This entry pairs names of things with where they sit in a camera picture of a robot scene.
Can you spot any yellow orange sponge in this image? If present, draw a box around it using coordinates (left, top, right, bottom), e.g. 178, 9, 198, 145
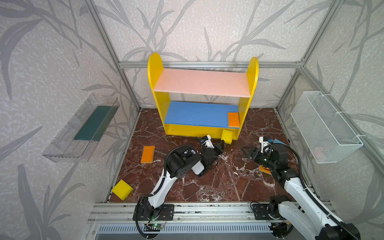
228, 112, 240, 128

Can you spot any controller board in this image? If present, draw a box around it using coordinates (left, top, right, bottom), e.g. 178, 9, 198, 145
270, 223, 293, 239
144, 222, 166, 232

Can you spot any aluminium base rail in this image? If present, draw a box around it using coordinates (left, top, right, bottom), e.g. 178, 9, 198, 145
80, 201, 349, 240

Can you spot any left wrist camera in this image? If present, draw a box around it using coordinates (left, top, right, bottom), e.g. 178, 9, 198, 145
201, 135, 214, 149

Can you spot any orange sponge left floor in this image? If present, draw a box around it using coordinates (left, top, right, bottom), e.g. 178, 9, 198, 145
141, 146, 155, 164

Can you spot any orange yellow sponge right floor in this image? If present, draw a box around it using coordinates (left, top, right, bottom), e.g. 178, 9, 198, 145
259, 166, 271, 175

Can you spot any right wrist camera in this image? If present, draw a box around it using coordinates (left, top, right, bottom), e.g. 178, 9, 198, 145
259, 137, 273, 153

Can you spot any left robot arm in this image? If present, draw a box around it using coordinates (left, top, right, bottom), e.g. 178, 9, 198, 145
133, 135, 225, 222

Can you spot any blue sponge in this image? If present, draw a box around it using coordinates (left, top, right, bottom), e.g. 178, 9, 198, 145
269, 139, 285, 145

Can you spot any yellow shelf unit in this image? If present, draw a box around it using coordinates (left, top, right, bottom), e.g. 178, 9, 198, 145
148, 53, 259, 140

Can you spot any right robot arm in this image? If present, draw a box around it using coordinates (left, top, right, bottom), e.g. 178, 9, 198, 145
241, 143, 361, 240

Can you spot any left controller board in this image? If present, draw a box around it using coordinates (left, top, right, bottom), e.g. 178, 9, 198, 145
144, 222, 166, 232

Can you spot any right controller board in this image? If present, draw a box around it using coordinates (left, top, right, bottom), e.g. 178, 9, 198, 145
270, 223, 293, 239

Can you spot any clear plastic wall bin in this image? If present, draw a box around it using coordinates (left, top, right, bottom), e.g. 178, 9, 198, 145
43, 94, 120, 163

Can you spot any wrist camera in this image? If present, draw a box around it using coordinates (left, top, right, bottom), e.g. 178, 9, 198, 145
201, 135, 214, 149
259, 137, 273, 153

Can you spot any white wire mesh basket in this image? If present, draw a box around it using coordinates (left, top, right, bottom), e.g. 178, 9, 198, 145
291, 91, 364, 164

